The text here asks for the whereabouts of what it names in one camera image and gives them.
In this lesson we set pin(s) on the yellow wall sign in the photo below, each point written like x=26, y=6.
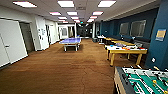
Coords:
x=160, y=35

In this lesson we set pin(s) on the dark sofa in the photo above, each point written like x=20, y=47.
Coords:
x=142, y=43

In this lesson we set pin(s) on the ceiling light panel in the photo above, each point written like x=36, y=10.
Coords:
x=93, y=17
x=72, y=13
x=55, y=13
x=75, y=17
x=107, y=4
x=24, y=4
x=62, y=17
x=65, y=4
x=97, y=13

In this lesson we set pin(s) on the blue ping pong table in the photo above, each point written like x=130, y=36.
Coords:
x=70, y=41

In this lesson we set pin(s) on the long wooden table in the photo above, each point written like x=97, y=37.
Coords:
x=122, y=42

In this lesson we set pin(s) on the light wood gaming table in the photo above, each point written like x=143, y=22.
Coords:
x=126, y=51

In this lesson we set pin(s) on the white wall papers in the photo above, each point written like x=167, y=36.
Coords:
x=41, y=31

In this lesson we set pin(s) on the small white table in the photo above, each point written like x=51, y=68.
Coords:
x=101, y=37

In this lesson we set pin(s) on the short wooden table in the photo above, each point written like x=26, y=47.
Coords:
x=110, y=39

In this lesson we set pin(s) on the white door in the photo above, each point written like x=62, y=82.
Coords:
x=11, y=41

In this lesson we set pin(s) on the white wall outlet plate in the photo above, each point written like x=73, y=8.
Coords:
x=153, y=60

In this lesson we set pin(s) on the dark framed window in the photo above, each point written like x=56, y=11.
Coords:
x=138, y=28
x=124, y=29

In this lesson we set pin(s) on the green foosball table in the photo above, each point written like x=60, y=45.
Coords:
x=143, y=81

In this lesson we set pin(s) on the grey hallway door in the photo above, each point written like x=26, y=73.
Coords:
x=27, y=36

